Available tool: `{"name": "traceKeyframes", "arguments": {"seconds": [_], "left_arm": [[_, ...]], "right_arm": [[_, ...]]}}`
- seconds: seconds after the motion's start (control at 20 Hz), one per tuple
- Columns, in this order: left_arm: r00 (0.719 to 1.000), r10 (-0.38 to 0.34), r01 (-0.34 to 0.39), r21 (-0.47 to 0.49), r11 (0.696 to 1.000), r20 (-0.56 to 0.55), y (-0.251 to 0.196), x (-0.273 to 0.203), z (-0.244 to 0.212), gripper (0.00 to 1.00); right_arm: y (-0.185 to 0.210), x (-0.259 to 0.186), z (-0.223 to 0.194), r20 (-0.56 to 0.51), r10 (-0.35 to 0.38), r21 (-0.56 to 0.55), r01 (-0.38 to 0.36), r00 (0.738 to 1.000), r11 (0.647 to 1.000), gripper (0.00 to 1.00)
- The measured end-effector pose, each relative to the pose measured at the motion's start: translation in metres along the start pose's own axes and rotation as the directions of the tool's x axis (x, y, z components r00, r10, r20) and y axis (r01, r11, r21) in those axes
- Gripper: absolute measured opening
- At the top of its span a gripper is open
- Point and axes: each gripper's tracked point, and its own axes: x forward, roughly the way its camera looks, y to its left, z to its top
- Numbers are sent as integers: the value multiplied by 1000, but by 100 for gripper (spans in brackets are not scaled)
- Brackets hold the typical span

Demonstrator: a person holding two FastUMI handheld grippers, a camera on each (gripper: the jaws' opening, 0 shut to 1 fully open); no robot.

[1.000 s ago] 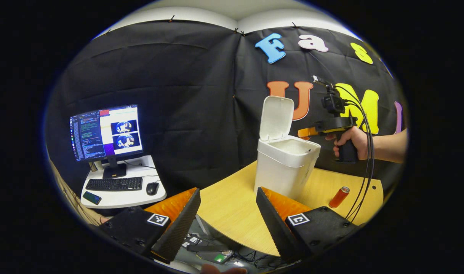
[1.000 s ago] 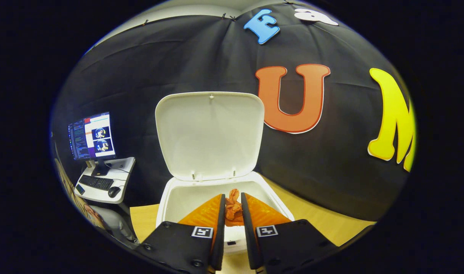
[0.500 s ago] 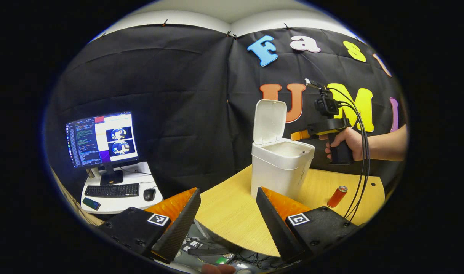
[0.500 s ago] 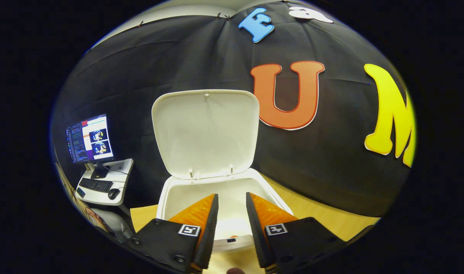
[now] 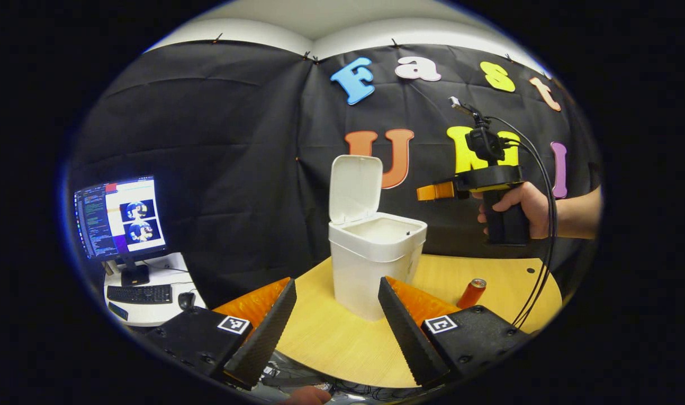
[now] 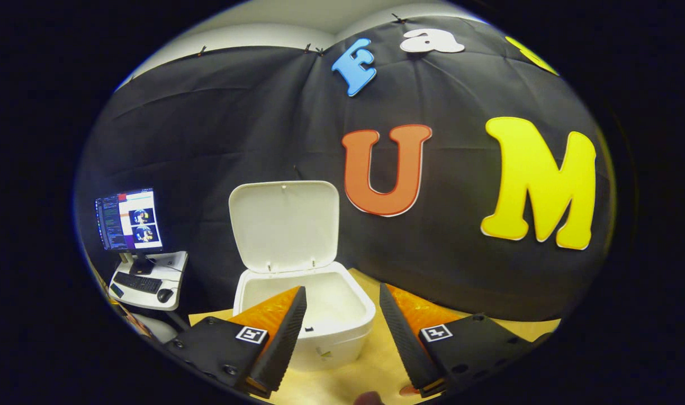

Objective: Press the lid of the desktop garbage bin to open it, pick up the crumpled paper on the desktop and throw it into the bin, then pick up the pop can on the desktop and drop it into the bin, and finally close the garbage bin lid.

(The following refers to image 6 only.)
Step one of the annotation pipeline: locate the computer monitor with stand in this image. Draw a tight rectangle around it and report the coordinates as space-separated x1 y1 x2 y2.
94 188 164 275

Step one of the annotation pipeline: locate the white desktop garbage bin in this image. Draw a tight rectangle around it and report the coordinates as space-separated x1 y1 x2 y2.
228 180 377 372

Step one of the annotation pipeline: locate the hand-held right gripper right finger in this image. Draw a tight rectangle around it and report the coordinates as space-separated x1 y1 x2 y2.
378 282 552 398

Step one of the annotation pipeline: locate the white side table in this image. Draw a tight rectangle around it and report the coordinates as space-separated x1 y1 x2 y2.
107 250 188 311

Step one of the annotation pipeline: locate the black keyboard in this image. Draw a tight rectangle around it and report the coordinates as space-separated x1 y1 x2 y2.
113 272 163 294

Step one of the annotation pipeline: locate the black backdrop cloth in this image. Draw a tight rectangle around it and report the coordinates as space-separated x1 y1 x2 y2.
75 14 616 332

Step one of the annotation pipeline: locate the wooden desktop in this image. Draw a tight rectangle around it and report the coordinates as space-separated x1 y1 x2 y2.
188 268 562 405

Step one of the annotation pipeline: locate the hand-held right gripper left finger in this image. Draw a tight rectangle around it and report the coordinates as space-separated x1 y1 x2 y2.
164 286 308 399

